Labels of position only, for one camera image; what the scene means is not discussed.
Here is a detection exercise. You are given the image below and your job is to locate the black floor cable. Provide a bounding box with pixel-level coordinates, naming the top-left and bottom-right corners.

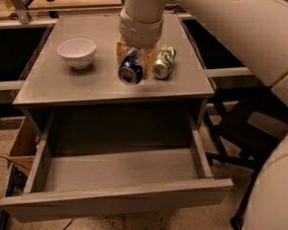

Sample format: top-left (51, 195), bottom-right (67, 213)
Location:
top-left (0, 154), bottom-right (32, 172)

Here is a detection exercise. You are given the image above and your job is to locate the metal bracket left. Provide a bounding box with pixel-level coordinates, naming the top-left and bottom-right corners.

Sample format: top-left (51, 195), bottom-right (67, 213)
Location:
top-left (12, 0), bottom-right (31, 24)

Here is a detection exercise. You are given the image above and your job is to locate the brown cardboard box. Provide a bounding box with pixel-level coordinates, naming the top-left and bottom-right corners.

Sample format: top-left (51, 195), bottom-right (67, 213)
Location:
top-left (8, 118), bottom-right (38, 175)

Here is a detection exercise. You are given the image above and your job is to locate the black office chair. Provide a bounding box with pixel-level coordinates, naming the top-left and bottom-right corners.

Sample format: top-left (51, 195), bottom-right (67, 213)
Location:
top-left (204, 86), bottom-right (288, 230)

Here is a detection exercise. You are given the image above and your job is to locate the grey cabinet with top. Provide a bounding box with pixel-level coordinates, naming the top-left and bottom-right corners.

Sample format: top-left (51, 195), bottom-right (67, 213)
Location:
top-left (12, 13), bottom-right (216, 139)

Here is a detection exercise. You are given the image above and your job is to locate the green soda can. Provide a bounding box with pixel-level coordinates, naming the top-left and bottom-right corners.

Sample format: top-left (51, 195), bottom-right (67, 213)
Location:
top-left (153, 45), bottom-right (176, 79)

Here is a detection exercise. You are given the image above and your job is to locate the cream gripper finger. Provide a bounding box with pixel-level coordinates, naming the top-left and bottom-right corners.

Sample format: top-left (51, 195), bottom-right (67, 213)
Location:
top-left (116, 36), bottom-right (132, 64)
top-left (137, 44), bottom-right (157, 80)

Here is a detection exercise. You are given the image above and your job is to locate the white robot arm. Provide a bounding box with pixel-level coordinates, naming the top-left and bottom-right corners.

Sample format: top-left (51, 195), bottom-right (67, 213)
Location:
top-left (117, 0), bottom-right (288, 230)

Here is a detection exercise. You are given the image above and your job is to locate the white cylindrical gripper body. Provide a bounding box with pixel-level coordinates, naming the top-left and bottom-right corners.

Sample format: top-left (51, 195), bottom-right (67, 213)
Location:
top-left (118, 9), bottom-right (164, 48)

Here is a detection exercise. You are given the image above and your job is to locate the open grey top drawer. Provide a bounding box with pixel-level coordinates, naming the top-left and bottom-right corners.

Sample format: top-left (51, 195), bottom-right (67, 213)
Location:
top-left (0, 104), bottom-right (232, 222)

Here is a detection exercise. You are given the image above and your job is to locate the white ceramic bowl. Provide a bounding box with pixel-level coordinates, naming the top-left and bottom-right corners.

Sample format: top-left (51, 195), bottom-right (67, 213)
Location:
top-left (57, 38), bottom-right (97, 69)

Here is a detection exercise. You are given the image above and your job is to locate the blue pepsi can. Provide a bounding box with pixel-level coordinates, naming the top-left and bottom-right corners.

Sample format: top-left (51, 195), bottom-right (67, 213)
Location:
top-left (118, 48), bottom-right (143, 85)

